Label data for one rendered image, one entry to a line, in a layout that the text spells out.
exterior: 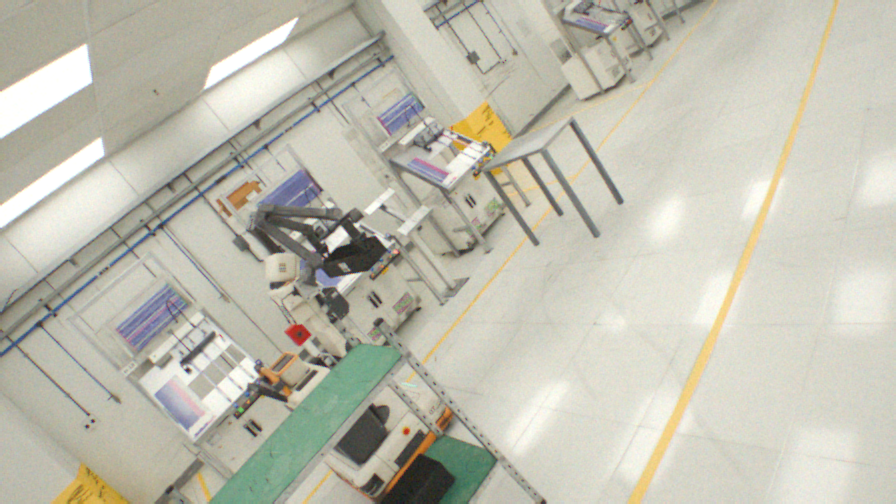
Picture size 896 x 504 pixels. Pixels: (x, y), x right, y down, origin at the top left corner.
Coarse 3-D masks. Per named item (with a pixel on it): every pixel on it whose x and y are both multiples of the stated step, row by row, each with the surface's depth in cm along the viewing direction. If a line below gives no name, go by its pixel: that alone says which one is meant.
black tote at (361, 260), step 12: (372, 240) 270; (336, 252) 317; (348, 252) 310; (360, 252) 265; (372, 252) 269; (384, 252) 273; (324, 264) 301; (336, 264) 289; (348, 264) 277; (360, 264) 266; (372, 264) 268; (336, 276) 303
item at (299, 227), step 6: (270, 216) 274; (270, 222) 277; (276, 222) 281; (282, 222) 285; (288, 222) 289; (294, 222) 293; (300, 222) 298; (288, 228) 291; (294, 228) 293; (300, 228) 297; (306, 228) 301
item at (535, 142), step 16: (544, 128) 378; (560, 128) 350; (576, 128) 359; (512, 144) 401; (528, 144) 368; (544, 144) 340; (496, 160) 390; (512, 160) 365; (528, 160) 420; (592, 160) 370; (560, 176) 345; (608, 176) 374; (544, 192) 429; (512, 208) 405; (560, 208) 435; (576, 208) 356; (592, 224) 359
